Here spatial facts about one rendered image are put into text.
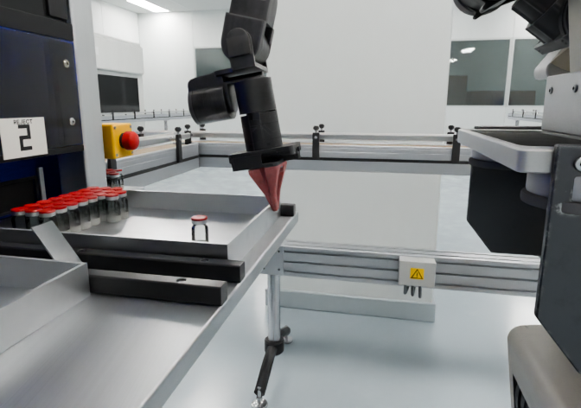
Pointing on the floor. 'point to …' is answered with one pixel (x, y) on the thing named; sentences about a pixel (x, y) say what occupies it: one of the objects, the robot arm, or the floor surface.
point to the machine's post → (96, 162)
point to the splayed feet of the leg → (269, 365)
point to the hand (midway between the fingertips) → (275, 205)
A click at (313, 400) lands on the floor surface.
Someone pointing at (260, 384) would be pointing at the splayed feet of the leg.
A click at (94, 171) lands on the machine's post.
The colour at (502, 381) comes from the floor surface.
